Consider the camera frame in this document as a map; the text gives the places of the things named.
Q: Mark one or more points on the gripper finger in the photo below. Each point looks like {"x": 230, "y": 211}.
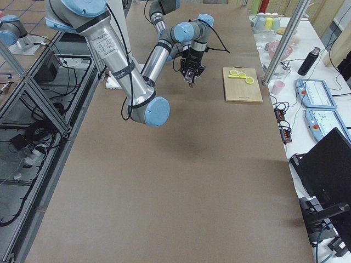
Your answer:
{"x": 197, "y": 72}
{"x": 184, "y": 66}

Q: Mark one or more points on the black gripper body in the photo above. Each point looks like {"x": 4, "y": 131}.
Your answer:
{"x": 196, "y": 56}

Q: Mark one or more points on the clear glass measuring cup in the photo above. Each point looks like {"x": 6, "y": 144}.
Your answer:
{"x": 189, "y": 76}

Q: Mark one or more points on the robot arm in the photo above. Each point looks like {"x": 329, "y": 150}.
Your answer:
{"x": 157, "y": 11}
{"x": 92, "y": 20}

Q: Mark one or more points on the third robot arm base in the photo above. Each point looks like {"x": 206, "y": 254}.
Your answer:
{"x": 16, "y": 37}

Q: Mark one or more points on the pink plastic cup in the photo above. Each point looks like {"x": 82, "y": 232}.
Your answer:
{"x": 277, "y": 87}

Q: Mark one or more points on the bamboo cutting board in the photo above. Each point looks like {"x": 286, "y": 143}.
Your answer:
{"x": 237, "y": 90}

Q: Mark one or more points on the lemon slice at knife end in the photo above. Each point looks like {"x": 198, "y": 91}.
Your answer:
{"x": 249, "y": 80}

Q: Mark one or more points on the black thermos bottle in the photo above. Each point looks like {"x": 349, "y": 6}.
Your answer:
{"x": 309, "y": 61}

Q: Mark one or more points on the upper teach pendant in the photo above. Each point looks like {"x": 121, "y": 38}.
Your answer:
{"x": 314, "y": 93}

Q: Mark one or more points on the teach pendant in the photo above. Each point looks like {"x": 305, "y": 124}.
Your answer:
{"x": 314, "y": 93}
{"x": 321, "y": 121}

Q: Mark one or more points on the lower teach pendant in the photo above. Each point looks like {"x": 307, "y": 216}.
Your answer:
{"x": 321, "y": 121}

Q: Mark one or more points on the aluminium frame post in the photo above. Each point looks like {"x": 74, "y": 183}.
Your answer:
{"x": 285, "y": 39}

